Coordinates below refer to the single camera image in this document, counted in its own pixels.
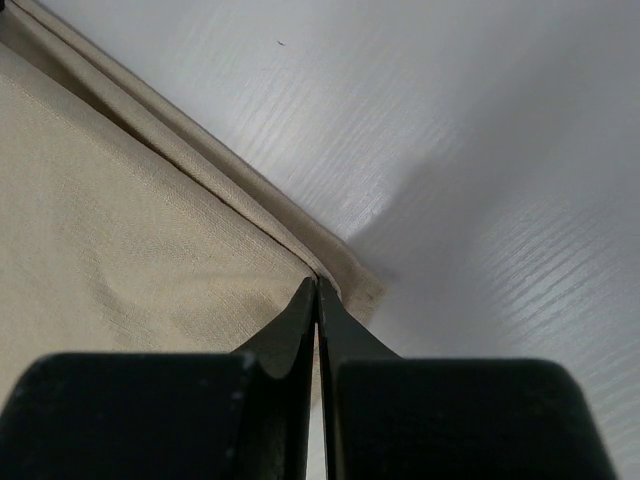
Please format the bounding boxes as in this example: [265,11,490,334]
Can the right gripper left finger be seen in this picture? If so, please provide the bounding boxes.
[1,279,315,479]

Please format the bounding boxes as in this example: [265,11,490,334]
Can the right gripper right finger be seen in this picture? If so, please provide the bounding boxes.
[316,279,616,479]

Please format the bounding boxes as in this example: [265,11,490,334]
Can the beige cloth napkin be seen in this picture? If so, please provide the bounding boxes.
[1,1,383,394]

